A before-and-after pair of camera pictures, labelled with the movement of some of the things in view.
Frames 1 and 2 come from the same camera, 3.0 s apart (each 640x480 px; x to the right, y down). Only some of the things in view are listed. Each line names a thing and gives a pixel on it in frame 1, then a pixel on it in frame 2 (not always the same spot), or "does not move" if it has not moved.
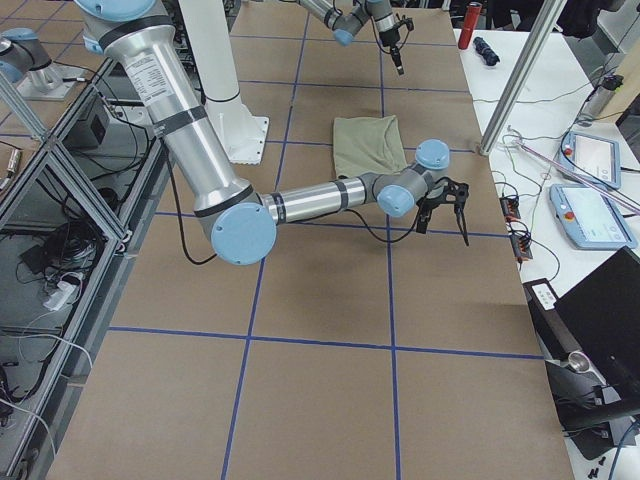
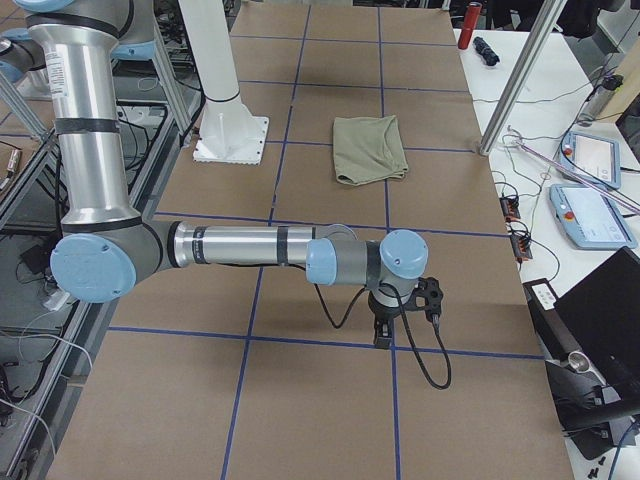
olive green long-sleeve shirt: x=367 y=145 does not move
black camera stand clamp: x=583 y=400 does not move
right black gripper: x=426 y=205 -> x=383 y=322
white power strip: x=55 y=301 does not move
